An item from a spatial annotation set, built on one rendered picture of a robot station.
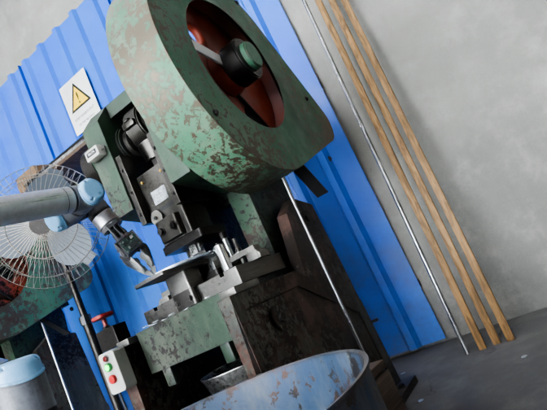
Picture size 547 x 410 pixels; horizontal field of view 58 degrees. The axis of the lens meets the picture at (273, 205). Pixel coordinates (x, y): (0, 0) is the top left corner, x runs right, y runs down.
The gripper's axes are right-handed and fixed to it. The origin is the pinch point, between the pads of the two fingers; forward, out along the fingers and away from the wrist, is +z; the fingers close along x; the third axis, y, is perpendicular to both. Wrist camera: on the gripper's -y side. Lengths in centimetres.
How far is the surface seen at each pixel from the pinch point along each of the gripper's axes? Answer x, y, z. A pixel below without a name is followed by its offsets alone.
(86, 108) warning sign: 63, -184, -142
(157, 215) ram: 16.4, -13.7, -16.2
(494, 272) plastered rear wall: 126, -44, 103
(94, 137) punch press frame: 20, -19, -55
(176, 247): 13.8, -14.9, -3.0
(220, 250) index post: 20.2, 5.5, 9.3
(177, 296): 1.7, -7.1, 10.7
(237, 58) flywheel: 63, 24, -33
